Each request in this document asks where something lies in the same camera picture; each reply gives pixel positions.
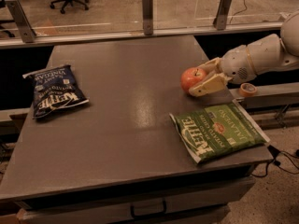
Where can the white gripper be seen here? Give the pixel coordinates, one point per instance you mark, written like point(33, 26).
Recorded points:
point(235, 63)

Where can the red apple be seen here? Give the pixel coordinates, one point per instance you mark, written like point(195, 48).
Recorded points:
point(190, 77)

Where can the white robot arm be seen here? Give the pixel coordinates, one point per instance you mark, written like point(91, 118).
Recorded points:
point(273, 53)

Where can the green jalapeno chip bag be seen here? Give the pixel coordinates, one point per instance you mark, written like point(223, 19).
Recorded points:
point(219, 130)

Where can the blue kettle chip bag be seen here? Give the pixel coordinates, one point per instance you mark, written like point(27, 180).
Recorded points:
point(55, 88)

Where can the orange tape roll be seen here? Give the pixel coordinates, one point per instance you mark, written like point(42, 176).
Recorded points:
point(247, 90)

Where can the grey table drawer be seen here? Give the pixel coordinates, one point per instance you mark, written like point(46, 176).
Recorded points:
point(204, 204)

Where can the right metal bracket post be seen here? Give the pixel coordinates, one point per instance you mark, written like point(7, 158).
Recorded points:
point(220, 20)

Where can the metal bracket post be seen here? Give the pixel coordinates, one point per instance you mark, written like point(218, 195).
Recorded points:
point(147, 12)
point(26, 31)
point(220, 20)

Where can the middle metal bracket post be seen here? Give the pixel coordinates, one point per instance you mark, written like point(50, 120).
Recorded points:
point(147, 12)

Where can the black drawer handle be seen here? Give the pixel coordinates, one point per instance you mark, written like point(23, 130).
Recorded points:
point(148, 209)

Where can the left metal bracket post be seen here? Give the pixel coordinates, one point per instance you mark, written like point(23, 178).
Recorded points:
point(26, 31)

